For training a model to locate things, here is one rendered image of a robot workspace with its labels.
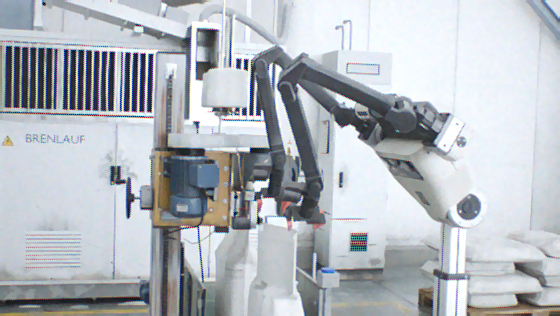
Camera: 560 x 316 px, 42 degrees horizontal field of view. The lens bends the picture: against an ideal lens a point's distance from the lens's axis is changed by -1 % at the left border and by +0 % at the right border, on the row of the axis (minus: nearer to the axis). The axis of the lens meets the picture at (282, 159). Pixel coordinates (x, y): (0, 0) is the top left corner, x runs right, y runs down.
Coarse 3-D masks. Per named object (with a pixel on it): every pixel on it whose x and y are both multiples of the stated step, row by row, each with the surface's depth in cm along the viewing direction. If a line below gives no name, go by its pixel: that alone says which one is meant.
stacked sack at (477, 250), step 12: (468, 240) 555; (480, 240) 562; (492, 240) 567; (504, 240) 574; (468, 252) 535; (480, 252) 531; (492, 252) 533; (504, 252) 535; (516, 252) 538; (528, 252) 541; (540, 252) 544
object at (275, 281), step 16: (272, 240) 281; (288, 240) 273; (272, 256) 281; (288, 256) 273; (256, 272) 293; (272, 272) 281; (288, 272) 273; (256, 288) 292; (272, 288) 280; (288, 288) 273; (256, 304) 288; (272, 304) 276; (288, 304) 276
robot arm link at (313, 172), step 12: (288, 84) 225; (288, 96) 227; (300, 96) 233; (288, 108) 233; (300, 108) 233; (300, 120) 235; (300, 132) 237; (300, 144) 239; (312, 144) 240; (300, 156) 242; (312, 156) 241; (312, 168) 243; (312, 180) 245; (324, 180) 249
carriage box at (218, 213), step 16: (160, 160) 306; (208, 160) 311; (224, 160) 313; (160, 176) 306; (224, 176) 313; (160, 192) 307; (224, 192) 313; (160, 208) 306; (208, 208) 312; (224, 208) 314; (160, 224) 307; (176, 224) 309; (192, 224) 311; (208, 224) 312; (224, 224) 314
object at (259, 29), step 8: (288, 0) 619; (208, 8) 548; (216, 8) 551; (288, 8) 616; (200, 16) 547; (208, 16) 549; (240, 16) 565; (288, 16) 616; (248, 24) 572; (256, 24) 576; (288, 24) 616; (256, 32) 581; (264, 32) 583; (280, 32) 618; (288, 32) 617; (272, 40) 594; (280, 40) 606
